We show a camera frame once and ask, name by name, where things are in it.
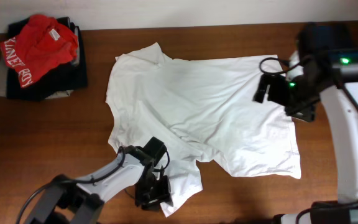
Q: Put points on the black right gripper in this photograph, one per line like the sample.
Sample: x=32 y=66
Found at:
x=304 y=112

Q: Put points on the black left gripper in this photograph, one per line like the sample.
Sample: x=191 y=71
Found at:
x=149 y=202

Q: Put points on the white t-shirt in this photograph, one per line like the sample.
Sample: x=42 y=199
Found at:
x=202 y=110

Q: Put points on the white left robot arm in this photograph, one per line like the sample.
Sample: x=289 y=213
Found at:
x=81 y=200

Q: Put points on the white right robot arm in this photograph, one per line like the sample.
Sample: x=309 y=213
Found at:
x=324 y=69

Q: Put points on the black folded garment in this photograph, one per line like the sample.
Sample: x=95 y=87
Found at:
x=65 y=77

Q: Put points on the red printed t-shirt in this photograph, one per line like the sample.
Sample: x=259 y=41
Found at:
x=41 y=45

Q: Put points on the grey folded garment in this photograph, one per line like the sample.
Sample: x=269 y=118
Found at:
x=3 y=84

